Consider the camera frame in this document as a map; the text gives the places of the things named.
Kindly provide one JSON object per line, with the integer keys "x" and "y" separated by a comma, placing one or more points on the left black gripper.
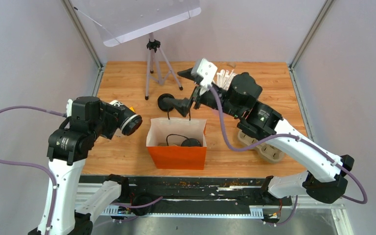
{"x": 112, "y": 115}

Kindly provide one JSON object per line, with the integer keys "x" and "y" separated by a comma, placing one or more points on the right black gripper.
{"x": 182, "y": 105}

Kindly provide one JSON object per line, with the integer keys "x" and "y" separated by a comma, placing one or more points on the black paper coffee cup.
{"x": 128, "y": 120}

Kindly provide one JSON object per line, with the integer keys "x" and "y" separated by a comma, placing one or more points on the orange paper bag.
{"x": 176, "y": 130}

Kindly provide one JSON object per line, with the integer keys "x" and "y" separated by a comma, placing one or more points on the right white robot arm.
{"x": 325, "y": 175}

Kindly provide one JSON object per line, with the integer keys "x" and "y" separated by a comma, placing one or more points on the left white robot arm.
{"x": 87, "y": 119}

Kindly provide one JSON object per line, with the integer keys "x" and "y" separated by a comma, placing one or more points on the stack of black lids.
{"x": 163, "y": 102}

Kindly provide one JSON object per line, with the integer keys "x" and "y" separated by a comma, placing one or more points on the grey tripod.
{"x": 153, "y": 69}

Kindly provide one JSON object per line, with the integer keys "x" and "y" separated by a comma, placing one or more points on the bundle of wrapped straws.
{"x": 224, "y": 78}

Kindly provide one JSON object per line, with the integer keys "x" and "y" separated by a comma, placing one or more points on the white reflector board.
{"x": 120, "y": 21}

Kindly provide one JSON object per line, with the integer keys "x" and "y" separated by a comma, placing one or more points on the cardboard cup carrier tray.
{"x": 267, "y": 152}

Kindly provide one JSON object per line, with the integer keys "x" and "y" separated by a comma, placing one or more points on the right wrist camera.
{"x": 203, "y": 73}

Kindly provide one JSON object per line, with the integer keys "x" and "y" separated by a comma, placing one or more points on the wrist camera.
{"x": 69, "y": 107}
{"x": 203, "y": 73}

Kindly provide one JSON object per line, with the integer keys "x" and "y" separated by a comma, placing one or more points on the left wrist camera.
{"x": 69, "y": 107}

